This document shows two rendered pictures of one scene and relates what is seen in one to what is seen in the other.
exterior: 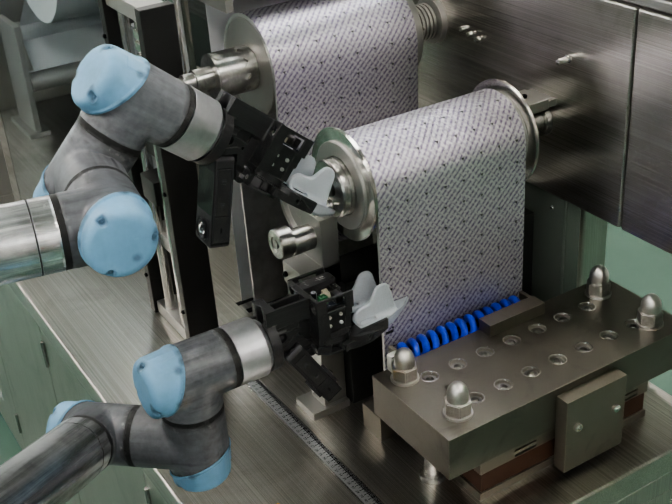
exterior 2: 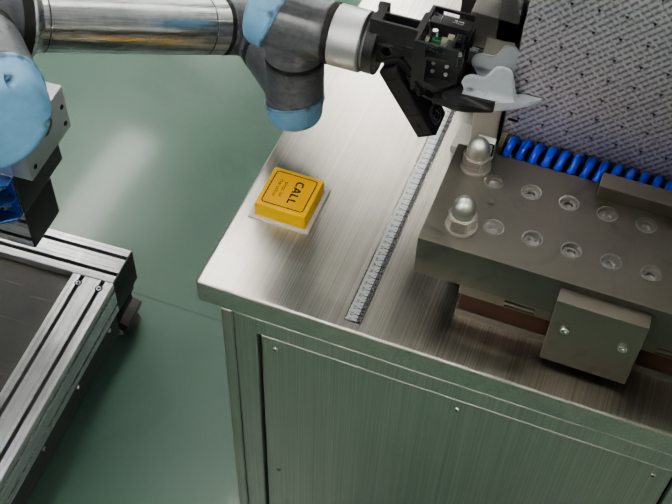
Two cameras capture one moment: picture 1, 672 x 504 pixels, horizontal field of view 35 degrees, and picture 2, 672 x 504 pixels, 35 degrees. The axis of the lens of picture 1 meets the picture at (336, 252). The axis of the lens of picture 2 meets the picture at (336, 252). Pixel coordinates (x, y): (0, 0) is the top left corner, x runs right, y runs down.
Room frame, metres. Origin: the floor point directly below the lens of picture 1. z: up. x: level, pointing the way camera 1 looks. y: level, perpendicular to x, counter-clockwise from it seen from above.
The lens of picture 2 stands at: (0.39, -0.63, 1.93)
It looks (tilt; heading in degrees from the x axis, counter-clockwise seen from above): 51 degrees down; 49
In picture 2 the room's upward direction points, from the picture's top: 2 degrees clockwise
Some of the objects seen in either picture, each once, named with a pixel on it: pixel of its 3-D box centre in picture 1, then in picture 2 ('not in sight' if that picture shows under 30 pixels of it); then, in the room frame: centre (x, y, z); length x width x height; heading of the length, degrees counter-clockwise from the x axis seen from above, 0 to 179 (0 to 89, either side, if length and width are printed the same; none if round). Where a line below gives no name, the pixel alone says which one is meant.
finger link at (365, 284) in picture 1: (367, 291); (510, 67); (1.16, -0.04, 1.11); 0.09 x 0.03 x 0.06; 121
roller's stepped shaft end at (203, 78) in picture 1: (190, 82); not in sight; (1.37, 0.18, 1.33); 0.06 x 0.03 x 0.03; 120
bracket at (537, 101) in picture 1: (527, 100); not in sight; (1.35, -0.28, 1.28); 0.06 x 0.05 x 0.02; 120
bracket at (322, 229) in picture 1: (314, 315); (489, 59); (1.21, 0.04, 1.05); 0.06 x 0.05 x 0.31; 120
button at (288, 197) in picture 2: not in sight; (289, 197); (0.94, 0.10, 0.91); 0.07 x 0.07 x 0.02; 30
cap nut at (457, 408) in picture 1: (457, 397); (463, 212); (1.00, -0.13, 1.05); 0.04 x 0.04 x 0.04
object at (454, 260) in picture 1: (454, 266); (614, 106); (1.21, -0.15, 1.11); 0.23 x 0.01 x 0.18; 120
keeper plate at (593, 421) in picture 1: (591, 421); (593, 338); (1.05, -0.31, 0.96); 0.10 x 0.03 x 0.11; 120
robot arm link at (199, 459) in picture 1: (184, 439); (289, 77); (1.01, 0.20, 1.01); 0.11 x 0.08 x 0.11; 78
